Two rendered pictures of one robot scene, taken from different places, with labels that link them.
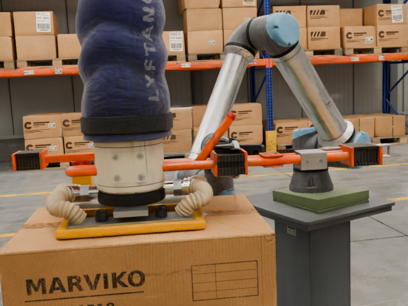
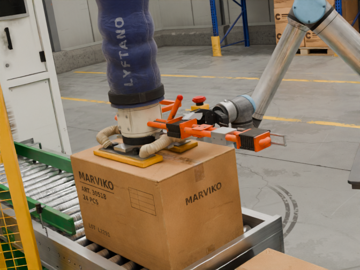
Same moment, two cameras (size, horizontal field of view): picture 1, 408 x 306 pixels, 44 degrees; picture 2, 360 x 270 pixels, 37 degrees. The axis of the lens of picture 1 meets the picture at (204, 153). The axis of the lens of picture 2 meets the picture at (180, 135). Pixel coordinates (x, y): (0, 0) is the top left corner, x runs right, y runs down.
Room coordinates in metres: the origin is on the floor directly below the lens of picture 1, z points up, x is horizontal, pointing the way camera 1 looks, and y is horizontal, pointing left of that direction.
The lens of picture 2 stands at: (0.17, -1.66, 1.61)
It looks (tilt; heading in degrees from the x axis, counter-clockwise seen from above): 16 degrees down; 55
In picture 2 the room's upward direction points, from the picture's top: 8 degrees counter-clockwise
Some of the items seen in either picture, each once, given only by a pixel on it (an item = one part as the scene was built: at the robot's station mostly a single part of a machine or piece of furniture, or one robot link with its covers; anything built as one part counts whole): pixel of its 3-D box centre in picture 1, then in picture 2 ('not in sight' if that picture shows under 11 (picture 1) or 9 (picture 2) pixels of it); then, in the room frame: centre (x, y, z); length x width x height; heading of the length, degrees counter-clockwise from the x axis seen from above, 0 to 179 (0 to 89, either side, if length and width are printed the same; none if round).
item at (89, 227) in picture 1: (131, 218); (126, 151); (1.17, 0.18, 0.98); 0.34 x 0.10 x 0.05; 96
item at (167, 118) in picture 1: (127, 122); (136, 92); (1.27, 0.19, 1.20); 0.23 x 0.23 x 0.04
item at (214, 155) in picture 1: (228, 161); (181, 127); (1.29, -0.06, 1.08); 0.10 x 0.08 x 0.06; 6
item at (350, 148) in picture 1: (360, 154); (253, 140); (1.32, -0.41, 1.08); 0.08 x 0.07 x 0.05; 96
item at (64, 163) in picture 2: not in sight; (75, 163); (1.44, 1.35, 0.60); 1.60 x 0.10 x 0.09; 95
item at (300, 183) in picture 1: (311, 178); not in sight; (2.18, -0.46, 0.85); 0.19 x 0.19 x 0.10
